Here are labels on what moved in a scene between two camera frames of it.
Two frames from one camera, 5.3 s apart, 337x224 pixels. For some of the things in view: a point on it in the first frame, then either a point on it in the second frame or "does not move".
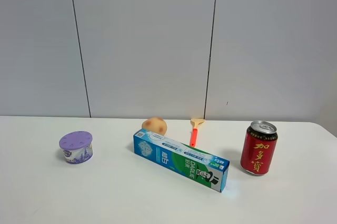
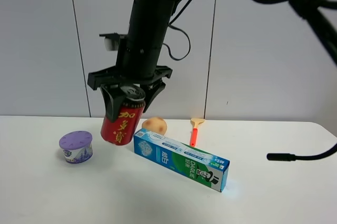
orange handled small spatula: x=195 y=122 does not move
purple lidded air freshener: x=77 y=146 does not move
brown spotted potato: x=156 y=125 does not move
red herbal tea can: x=258 y=147 to x=121 y=131
